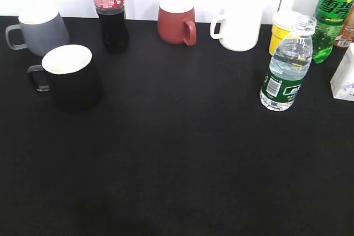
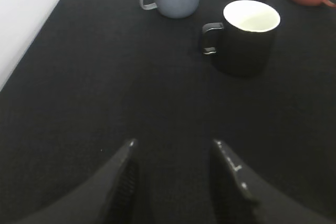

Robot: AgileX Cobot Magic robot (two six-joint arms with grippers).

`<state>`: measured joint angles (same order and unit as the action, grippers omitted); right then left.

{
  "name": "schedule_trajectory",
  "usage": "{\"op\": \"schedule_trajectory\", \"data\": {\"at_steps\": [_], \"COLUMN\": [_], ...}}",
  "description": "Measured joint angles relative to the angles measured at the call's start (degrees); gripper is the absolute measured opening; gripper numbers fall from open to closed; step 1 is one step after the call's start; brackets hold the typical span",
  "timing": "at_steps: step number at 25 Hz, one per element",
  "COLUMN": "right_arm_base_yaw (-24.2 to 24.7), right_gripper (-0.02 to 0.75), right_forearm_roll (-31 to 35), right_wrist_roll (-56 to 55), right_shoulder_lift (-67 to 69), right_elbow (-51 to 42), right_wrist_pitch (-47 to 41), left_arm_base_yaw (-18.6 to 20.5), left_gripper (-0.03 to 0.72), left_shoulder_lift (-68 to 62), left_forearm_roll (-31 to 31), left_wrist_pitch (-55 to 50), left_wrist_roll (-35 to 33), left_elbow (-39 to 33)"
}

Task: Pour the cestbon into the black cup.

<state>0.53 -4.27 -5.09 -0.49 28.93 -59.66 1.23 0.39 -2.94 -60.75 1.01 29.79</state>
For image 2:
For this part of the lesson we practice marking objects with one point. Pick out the black mug white inside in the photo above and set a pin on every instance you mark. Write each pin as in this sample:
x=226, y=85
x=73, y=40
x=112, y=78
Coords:
x=241, y=44

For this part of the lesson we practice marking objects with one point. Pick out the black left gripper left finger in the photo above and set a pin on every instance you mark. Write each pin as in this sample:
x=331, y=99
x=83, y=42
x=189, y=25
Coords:
x=106, y=197

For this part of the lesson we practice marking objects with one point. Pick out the black tablecloth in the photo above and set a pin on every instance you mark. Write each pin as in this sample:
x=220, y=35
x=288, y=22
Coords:
x=101, y=72

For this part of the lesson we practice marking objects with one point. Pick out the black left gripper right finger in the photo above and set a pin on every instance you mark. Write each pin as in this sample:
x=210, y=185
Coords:
x=240, y=195

